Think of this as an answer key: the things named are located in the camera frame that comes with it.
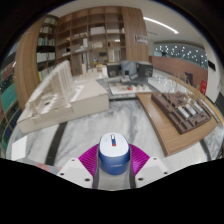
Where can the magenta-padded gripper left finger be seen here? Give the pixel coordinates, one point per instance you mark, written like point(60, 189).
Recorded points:
point(87, 159)

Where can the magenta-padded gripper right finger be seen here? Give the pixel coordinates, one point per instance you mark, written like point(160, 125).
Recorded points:
point(140, 159)

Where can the blue and white computer mouse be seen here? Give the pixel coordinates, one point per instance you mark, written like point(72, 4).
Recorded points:
point(114, 151)

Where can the floral print mouse pad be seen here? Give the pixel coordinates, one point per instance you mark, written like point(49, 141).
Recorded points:
point(46, 165)

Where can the brown architectural model on board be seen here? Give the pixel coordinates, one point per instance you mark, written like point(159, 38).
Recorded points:
point(180, 115)

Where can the white architectural model on base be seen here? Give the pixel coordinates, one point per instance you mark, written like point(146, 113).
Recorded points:
point(56, 96)

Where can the small beige model on board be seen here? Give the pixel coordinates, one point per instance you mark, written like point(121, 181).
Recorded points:
point(130, 88)

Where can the black computer monitor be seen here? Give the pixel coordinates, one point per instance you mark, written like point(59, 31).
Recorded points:
point(113, 70)
point(145, 70)

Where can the red standing sign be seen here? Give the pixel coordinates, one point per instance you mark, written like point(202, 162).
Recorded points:
point(203, 88)

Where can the curved bookshelf with colourful books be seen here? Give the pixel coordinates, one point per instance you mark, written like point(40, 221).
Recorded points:
point(7, 96)

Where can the group of small ceiling lights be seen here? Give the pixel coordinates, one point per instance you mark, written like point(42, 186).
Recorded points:
point(181, 52)

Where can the dark bookshelf with books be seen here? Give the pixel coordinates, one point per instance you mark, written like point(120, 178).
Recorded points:
point(46, 46)

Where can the wooden shelf unit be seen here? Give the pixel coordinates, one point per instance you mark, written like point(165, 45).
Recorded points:
point(96, 36)

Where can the long ceiling light strip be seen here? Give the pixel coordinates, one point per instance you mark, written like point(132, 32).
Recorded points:
point(160, 24)

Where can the white wall sign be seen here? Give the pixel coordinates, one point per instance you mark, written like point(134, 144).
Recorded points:
point(141, 39)

